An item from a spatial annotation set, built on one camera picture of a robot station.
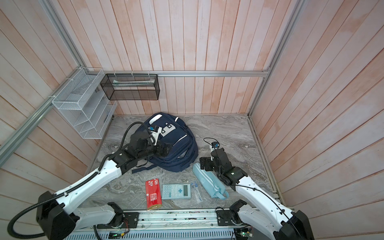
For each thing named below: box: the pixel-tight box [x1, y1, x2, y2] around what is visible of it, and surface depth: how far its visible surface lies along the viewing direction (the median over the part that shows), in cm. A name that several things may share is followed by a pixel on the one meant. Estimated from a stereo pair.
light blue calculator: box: [161, 183, 192, 200], surface depth 83 cm
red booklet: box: [145, 178, 162, 211], surface depth 83 cm
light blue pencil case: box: [192, 162, 229, 201], surface depth 83 cm
